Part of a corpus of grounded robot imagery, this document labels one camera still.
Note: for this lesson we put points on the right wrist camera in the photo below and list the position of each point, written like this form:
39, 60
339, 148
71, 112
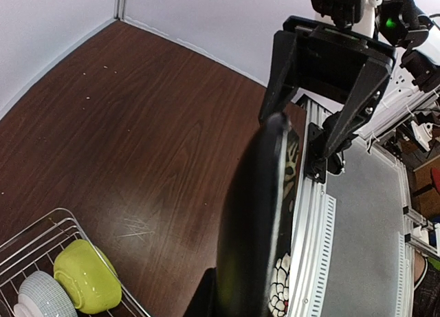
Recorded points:
342, 12

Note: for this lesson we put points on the lime green bowl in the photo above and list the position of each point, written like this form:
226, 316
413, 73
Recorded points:
88, 277

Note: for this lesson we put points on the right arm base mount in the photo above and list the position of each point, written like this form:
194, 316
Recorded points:
317, 166

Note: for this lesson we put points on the left aluminium frame post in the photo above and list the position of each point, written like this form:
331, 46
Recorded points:
119, 9

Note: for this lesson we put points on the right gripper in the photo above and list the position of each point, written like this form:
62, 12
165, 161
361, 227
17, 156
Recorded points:
344, 66

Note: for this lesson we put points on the pale striped bowl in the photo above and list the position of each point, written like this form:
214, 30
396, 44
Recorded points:
41, 295

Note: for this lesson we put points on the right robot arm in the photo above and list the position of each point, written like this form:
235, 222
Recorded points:
413, 34

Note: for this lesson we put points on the wire dish rack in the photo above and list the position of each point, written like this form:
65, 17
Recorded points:
35, 248

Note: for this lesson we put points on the black floral square plate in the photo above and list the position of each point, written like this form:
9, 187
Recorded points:
254, 246

